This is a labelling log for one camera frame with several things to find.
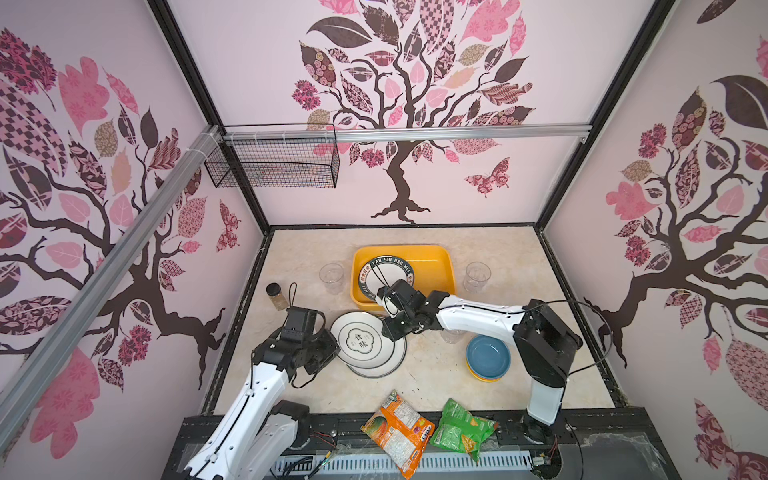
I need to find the white plate green band rim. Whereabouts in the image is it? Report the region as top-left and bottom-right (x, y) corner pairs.
(357, 255), (415, 301)

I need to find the white plate black flower outline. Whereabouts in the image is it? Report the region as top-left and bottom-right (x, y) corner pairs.
(330, 311), (390, 368)

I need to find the yellow bowl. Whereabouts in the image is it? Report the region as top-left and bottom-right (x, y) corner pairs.
(467, 361), (509, 383)

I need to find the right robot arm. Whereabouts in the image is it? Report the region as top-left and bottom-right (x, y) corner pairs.
(375, 280), (583, 445)

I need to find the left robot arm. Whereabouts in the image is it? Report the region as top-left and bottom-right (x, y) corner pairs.
(182, 307), (339, 479)

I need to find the yellow plastic bin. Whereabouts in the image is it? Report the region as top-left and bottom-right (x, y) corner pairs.
(350, 245), (456, 312)

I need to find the clear cup right of bin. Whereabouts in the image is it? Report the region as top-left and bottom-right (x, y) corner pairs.
(463, 261), (492, 293)

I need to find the clear cup of bin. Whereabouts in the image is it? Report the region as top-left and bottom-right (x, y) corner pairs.
(319, 262), (345, 295)
(463, 261), (492, 293)

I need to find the clear cup left of bin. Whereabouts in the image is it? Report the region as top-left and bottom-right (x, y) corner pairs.
(319, 262), (345, 295)

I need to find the clear cup near bowls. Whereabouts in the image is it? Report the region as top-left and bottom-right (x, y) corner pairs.
(440, 330), (466, 345)

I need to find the black-capped bottle left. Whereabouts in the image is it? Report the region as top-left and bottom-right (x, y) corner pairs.
(265, 282), (290, 311)

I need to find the white vent grille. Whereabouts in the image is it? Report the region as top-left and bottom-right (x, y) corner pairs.
(268, 451), (534, 478)

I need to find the orange snack bag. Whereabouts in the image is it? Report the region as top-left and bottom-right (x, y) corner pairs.
(361, 391), (436, 479)

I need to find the green snack bag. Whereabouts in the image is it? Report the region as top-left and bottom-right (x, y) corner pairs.
(429, 398), (499, 463)

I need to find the black wire basket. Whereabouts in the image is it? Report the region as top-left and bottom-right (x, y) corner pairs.
(205, 122), (341, 189)

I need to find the aluminium rail bar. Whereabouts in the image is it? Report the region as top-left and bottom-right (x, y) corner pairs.
(0, 124), (592, 448)

